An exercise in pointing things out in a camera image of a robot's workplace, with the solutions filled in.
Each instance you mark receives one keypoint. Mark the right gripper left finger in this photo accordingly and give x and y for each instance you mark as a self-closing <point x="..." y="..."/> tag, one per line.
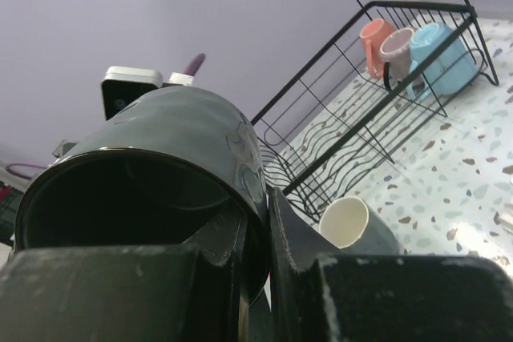
<point x="195" y="291"/>

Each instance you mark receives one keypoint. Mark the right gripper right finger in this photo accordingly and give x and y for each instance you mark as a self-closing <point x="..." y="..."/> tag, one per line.
<point x="320" y="293"/>

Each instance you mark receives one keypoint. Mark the dark green glossy mug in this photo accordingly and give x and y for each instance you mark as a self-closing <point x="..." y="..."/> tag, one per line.
<point x="153" y="174"/>

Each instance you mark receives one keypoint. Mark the purple mug black handle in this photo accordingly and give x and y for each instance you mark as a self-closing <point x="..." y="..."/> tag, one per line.
<point x="395" y="54"/>

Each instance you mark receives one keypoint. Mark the light blue faceted mug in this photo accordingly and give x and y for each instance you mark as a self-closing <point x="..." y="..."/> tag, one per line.
<point x="449" y="72"/>

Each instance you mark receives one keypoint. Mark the salmon pink mug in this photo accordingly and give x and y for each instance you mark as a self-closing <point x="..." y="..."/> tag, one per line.
<point x="372" y="35"/>

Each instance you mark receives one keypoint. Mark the grey green faceted mug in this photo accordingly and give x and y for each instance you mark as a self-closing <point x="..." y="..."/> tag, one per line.
<point x="351" y="225"/>

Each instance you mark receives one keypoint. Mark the folded white towel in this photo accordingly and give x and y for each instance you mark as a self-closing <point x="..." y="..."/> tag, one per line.
<point x="505" y="218"/>

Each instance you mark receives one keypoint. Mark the black wire dish rack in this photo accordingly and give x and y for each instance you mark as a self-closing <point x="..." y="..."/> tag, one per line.
<point x="332" y="130"/>

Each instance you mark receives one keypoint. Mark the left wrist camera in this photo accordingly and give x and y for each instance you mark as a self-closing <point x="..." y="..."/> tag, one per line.
<point x="123" y="85"/>

